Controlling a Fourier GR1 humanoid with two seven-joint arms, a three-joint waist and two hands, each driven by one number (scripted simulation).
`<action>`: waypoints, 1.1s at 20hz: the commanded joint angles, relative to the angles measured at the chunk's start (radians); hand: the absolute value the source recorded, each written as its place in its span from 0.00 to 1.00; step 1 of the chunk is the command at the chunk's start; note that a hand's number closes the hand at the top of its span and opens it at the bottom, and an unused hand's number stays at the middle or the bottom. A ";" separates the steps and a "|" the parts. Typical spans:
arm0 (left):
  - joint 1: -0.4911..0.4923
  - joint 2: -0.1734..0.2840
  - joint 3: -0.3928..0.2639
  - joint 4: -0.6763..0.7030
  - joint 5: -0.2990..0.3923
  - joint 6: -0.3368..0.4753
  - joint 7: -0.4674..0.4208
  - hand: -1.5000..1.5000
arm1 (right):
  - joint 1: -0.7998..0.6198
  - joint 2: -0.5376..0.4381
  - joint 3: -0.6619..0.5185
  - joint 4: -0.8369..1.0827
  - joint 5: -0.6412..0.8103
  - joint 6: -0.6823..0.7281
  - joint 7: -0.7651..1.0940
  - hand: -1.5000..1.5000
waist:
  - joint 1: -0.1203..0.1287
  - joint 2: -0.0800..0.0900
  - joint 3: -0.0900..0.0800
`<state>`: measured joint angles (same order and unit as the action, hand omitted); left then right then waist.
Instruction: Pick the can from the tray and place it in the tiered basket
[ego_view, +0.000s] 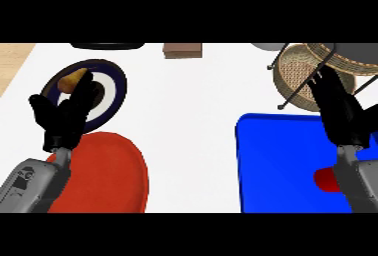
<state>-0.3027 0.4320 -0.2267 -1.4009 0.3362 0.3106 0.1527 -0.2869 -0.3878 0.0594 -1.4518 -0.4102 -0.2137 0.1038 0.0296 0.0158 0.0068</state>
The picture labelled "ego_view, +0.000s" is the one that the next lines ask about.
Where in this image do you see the brown wooden block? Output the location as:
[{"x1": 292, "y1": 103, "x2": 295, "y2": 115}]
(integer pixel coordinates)
[{"x1": 162, "y1": 43, "x2": 204, "y2": 60}]

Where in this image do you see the red can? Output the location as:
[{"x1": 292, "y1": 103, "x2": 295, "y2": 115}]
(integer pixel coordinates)
[{"x1": 313, "y1": 167, "x2": 343, "y2": 193}]

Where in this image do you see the red oval placemat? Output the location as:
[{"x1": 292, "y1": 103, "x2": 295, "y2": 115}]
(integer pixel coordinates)
[{"x1": 46, "y1": 131, "x2": 151, "y2": 214}]

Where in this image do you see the blue tray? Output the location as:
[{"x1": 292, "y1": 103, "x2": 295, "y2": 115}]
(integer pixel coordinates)
[{"x1": 235, "y1": 112, "x2": 378, "y2": 214}]

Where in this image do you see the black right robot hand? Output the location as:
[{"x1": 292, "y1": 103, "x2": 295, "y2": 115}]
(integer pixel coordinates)
[{"x1": 306, "y1": 65, "x2": 378, "y2": 149}]

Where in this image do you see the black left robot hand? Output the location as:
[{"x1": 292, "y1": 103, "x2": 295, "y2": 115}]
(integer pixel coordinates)
[{"x1": 28, "y1": 69, "x2": 100, "y2": 154}]

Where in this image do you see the yellow-brown pear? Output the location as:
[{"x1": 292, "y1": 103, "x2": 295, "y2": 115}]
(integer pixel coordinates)
[{"x1": 56, "y1": 67, "x2": 90, "y2": 94}]

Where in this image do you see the black round pan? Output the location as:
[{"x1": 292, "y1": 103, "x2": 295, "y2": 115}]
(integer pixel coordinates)
[{"x1": 69, "y1": 43, "x2": 146, "y2": 51}]

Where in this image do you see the grey round bowl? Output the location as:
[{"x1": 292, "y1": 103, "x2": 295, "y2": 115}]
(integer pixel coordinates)
[{"x1": 250, "y1": 43, "x2": 289, "y2": 52}]

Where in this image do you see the dark blue and white plate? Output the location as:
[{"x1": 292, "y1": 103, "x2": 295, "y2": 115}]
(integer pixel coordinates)
[{"x1": 40, "y1": 58, "x2": 128, "y2": 134}]

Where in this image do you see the tiered wicker wire basket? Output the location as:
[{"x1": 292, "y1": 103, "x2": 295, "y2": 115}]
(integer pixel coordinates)
[{"x1": 266, "y1": 43, "x2": 378, "y2": 112}]

